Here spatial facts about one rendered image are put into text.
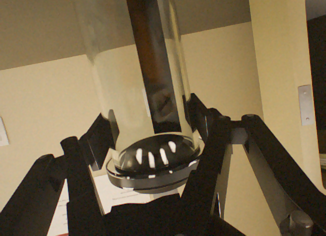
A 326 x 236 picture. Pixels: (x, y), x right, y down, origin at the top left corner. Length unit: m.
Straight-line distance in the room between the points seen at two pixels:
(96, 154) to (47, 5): 0.32
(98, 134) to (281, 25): 0.36
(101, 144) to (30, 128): 0.75
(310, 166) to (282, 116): 0.10
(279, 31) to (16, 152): 0.95
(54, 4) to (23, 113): 0.58
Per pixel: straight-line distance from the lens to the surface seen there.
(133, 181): 0.16
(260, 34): 0.47
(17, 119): 0.94
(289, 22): 0.40
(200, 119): 0.16
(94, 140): 0.16
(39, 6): 0.44
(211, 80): 0.78
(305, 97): 0.41
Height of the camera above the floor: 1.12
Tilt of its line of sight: 7 degrees up
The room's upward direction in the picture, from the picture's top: 169 degrees clockwise
